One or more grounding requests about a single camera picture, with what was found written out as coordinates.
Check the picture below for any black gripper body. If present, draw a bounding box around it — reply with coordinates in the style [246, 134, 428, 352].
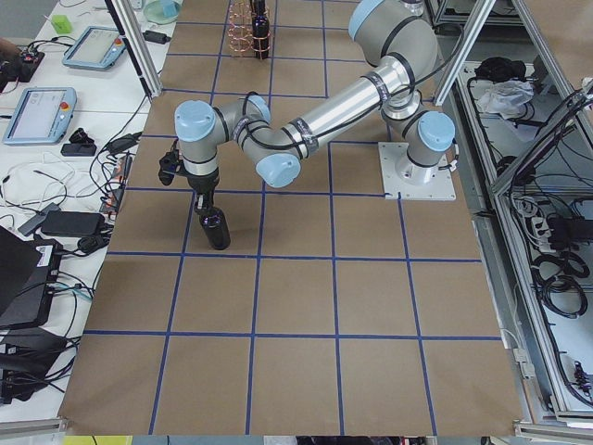
[187, 169, 219, 194]

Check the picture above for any dark wine bottle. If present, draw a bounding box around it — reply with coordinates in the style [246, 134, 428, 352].
[195, 205, 231, 250]

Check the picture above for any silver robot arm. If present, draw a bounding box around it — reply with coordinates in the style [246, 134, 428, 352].
[158, 1, 456, 214]

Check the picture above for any dark bottle in basket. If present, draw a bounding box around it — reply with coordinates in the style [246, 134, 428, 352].
[251, 0, 270, 59]

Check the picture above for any black phone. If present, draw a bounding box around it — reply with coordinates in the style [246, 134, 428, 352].
[41, 210, 105, 237]

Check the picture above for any black power adapter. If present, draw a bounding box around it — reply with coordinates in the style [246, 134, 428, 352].
[143, 30, 170, 45]

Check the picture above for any blue teach pendant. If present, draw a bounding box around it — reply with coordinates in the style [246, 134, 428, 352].
[3, 87, 77, 146]
[62, 26, 125, 70]

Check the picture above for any green glass plate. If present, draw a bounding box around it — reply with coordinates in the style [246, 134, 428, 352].
[143, 0, 183, 25]

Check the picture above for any blue foam cube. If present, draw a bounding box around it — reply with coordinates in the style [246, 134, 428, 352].
[159, 0, 178, 18]

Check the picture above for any black laptop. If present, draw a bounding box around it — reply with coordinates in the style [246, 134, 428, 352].
[1, 228, 62, 330]

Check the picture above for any green block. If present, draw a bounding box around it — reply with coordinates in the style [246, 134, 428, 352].
[50, 15, 72, 34]

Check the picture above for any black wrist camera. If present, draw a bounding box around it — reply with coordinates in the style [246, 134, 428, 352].
[158, 148, 180, 186]

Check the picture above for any aluminium frame post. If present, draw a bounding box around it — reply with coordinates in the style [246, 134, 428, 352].
[105, 0, 162, 100]

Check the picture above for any copper wire wine basket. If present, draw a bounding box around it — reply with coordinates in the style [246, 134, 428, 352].
[227, 1, 271, 57]

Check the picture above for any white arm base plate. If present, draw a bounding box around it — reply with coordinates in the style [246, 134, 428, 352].
[378, 142, 456, 201]

